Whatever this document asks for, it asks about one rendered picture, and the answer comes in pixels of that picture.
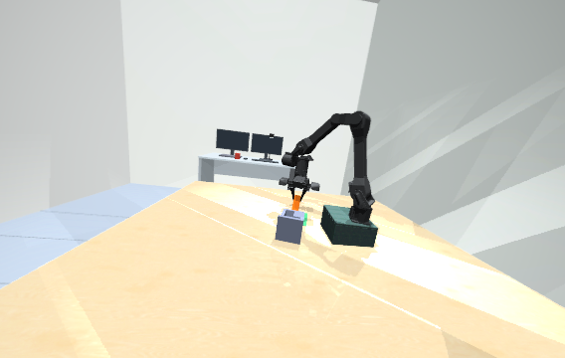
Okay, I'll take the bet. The orange l-shaped part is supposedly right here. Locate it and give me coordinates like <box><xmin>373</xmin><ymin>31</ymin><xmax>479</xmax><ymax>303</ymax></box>
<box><xmin>292</xmin><ymin>195</ymin><xmax>300</xmax><ymax>211</ymax></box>

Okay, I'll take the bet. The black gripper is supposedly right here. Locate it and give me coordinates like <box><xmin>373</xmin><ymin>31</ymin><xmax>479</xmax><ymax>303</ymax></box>
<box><xmin>279</xmin><ymin>169</ymin><xmax>320</xmax><ymax>202</ymax></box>

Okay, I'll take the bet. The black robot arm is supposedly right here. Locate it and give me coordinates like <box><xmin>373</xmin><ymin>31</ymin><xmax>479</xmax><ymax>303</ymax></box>
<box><xmin>282</xmin><ymin>111</ymin><xmax>375</xmax><ymax>225</ymax></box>

